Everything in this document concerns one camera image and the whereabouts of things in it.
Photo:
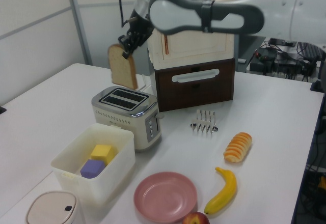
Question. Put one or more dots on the red apple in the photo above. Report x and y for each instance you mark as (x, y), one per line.
(195, 219)

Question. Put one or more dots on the orange striped bread roll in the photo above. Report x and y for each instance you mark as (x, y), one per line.
(238, 147)

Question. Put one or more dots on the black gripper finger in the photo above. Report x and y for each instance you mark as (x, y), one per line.
(122, 40)
(132, 46)

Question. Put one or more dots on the black pole clamp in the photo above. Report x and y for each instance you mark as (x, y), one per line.
(317, 84)

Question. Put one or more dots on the yellow block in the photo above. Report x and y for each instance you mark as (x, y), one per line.
(102, 152)

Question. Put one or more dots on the cream toy cabinet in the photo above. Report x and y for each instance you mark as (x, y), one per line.
(198, 48)

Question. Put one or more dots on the metal toast rack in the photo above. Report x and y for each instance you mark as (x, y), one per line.
(203, 123)

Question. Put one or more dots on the black object at table edge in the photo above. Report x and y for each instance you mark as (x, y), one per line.
(2, 110)

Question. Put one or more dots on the pink plate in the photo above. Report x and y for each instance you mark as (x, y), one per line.
(165, 196)

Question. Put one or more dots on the black keyboard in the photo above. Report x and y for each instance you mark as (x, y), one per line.
(309, 49)

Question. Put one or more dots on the yellow banana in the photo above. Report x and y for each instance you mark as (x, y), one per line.
(225, 193)

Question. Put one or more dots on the brown wooden drawer box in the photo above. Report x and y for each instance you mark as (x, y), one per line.
(198, 94)

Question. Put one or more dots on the black device with red button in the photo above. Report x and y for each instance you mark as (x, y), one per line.
(265, 56)

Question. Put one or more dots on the cream chrome toaster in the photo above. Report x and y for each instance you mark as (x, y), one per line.
(132, 122)

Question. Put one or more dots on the white plastic container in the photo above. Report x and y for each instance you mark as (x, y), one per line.
(112, 180)

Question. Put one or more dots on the purple block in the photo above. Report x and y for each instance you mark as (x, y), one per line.
(92, 169)

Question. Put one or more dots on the white grey Franka robot arm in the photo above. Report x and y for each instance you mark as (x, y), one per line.
(224, 7)

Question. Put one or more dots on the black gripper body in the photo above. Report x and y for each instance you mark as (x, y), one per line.
(140, 28)

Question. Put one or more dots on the grey partition post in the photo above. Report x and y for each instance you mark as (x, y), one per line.
(79, 23)

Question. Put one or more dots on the black monitor stand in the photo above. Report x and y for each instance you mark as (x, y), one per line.
(280, 41)

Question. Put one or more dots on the toast bread slice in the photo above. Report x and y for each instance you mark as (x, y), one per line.
(122, 68)

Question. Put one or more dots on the small white lidded bin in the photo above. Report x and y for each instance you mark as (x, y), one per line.
(51, 208)

